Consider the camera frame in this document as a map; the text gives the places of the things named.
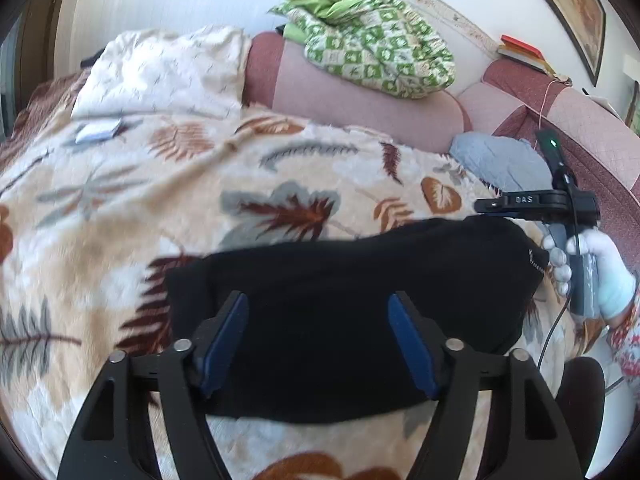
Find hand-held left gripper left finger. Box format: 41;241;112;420
57;290;251;480

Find person's right hand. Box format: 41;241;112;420
542;227;637;321

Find green checkered quilt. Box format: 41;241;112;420
267;0;457;101

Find stack of books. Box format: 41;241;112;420
497;34;556;76

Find light blue quilted cloth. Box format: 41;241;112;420
449;132;556;196

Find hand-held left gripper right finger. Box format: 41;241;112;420
387;291;586;480

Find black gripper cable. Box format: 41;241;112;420
537;170;586;368

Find small blue white packet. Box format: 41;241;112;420
74;120;122;143

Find leaf print fleece blanket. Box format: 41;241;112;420
0;110;591;480

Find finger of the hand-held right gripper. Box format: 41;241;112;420
474;198;507;219

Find pink padded headboard section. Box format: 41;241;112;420
457;60;640;281
242;31;473;155

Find white patterned pillow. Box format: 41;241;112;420
70;26;253;121

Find black pants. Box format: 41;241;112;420
165;217;551;422

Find thin white cable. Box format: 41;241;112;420
536;76;573;136

